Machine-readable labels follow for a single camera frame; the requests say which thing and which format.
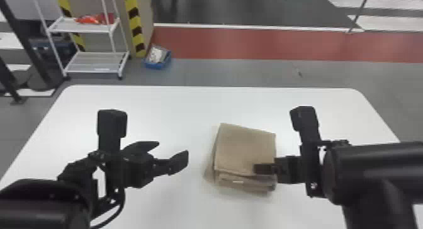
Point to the beige towel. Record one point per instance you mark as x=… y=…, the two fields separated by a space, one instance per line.
x=241 y=151

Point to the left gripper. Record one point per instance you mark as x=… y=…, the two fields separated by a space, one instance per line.
x=138 y=169

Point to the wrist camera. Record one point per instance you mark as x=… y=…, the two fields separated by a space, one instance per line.
x=305 y=123
x=111 y=123

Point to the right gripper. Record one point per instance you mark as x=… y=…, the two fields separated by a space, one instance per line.
x=288 y=169

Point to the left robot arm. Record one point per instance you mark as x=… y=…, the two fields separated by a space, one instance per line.
x=39 y=200

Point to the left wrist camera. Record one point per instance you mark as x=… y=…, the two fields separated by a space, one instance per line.
x=111 y=123

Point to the blue basket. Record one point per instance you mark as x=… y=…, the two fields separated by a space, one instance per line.
x=158 y=56

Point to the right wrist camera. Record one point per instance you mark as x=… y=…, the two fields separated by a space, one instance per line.
x=305 y=123

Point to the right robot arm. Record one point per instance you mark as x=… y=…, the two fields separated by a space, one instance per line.
x=373 y=177

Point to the yellow black striped post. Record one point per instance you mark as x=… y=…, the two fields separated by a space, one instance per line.
x=66 y=7
x=135 y=22

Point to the red snack packet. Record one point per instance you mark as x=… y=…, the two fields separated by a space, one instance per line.
x=91 y=19

